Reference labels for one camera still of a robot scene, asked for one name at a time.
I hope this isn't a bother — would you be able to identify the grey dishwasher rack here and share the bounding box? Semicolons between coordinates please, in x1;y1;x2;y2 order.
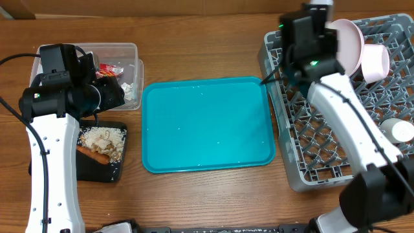
258;14;413;192

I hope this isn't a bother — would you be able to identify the teal serving tray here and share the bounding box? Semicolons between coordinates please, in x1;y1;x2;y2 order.
142;76;276;173

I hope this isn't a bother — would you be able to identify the orange carrot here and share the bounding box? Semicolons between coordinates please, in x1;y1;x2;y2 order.
76;146;110;165

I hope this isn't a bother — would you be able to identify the white paper cup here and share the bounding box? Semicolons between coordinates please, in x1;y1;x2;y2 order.
379;118;413;144

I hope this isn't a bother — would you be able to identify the clear plastic bin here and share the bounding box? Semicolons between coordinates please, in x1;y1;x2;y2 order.
19;43;143;118

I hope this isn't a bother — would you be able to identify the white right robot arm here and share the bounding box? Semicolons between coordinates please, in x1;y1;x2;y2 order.
279;3;413;232

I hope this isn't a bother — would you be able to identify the foil ball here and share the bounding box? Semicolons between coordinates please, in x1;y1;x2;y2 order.
121;82;134;101

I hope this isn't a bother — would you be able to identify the pink bowl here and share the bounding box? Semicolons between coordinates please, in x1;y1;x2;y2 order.
361;44;390;83

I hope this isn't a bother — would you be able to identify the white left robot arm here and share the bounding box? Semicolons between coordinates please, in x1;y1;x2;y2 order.
19;44;125;232

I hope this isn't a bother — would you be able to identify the black plastic tray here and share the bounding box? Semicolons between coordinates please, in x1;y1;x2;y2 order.
28;119;128;183

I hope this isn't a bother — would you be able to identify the white round plate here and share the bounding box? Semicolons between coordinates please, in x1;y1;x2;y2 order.
327;19;364;76

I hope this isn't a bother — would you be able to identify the red snack wrapper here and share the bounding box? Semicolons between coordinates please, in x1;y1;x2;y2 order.
96;63;124;78

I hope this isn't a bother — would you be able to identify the pile of rice and peanut shells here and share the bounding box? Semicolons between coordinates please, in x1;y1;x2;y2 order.
77;127;127;164

